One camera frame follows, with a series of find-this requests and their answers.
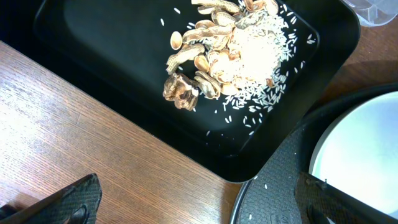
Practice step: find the black rectangular tray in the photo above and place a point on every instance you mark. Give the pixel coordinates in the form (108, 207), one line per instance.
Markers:
(126, 44)

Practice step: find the round black serving tray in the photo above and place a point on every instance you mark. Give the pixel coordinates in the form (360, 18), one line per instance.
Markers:
(269, 196)

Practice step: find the peanut shells and rice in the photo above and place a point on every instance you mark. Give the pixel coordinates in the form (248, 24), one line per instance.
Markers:
(232, 69)

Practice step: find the grey round plate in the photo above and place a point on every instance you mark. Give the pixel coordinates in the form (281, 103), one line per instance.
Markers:
(357, 153)

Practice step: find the clear plastic waste bin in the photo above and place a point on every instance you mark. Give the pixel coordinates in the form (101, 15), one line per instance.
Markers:
(374, 13)

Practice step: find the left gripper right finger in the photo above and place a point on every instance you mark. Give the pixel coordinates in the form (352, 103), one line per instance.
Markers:
(319, 202)

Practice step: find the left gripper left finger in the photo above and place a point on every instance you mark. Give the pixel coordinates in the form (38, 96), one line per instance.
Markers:
(76, 203)

